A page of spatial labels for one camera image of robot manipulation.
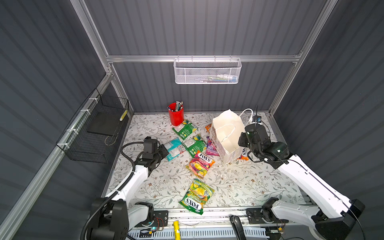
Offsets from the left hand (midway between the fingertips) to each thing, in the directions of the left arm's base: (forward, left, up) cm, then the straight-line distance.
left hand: (166, 148), depth 87 cm
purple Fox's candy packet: (+3, -27, -8) cm, 29 cm away
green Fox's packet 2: (+7, -17, -9) cm, 21 cm away
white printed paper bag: (+12, -40, -4) cm, 42 cm away
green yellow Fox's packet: (-25, -16, -8) cm, 31 cm away
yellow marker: (-40, -6, -10) cm, 41 cm away
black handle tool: (-40, -34, -6) cm, 53 cm away
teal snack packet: (+5, -4, -8) cm, 10 cm away
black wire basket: (-1, +34, +16) cm, 38 cm away
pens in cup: (+33, -5, +3) cm, 33 cm away
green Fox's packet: (+19, -11, -7) cm, 23 cm away
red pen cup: (+30, -5, -5) cm, 31 cm away
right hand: (-5, -41, +16) cm, 45 cm away
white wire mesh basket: (+56, -30, +17) cm, 66 cm away
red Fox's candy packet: (-7, -20, -8) cm, 22 cm away
